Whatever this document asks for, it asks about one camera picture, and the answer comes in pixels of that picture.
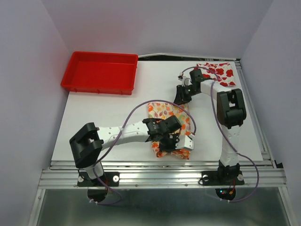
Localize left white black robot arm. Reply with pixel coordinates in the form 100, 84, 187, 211
69, 115, 182, 186

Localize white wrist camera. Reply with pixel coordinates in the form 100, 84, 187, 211
175, 135, 194, 151
178, 74, 191, 87

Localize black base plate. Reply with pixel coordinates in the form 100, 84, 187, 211
77, 171, 120, 188
198, 170, 245, 186

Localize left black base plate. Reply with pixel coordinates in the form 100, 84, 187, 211
77, 171, 120, 188

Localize red poppy print skirt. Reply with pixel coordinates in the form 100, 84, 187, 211
195, 62, 236, 87

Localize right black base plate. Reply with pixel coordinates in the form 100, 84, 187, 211
198, 170, 245, 186

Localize aluminium frame rails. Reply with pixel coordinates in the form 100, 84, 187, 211
29, 61, 298, 226

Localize orange floral print skirt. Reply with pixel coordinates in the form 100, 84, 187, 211
148, 102, 191, 160

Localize red plastic tray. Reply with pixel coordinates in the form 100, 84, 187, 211
61, 51, 138, 95

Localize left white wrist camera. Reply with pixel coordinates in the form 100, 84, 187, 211
175, 135, 194, 151

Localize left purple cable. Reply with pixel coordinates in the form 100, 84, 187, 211
88, 100, 198, 205

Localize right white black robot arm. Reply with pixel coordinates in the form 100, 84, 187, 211
174, 67, 246, 186

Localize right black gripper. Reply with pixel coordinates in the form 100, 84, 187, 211
172, 84, 199, 105

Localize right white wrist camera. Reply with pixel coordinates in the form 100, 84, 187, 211
178, 74, 191, 87

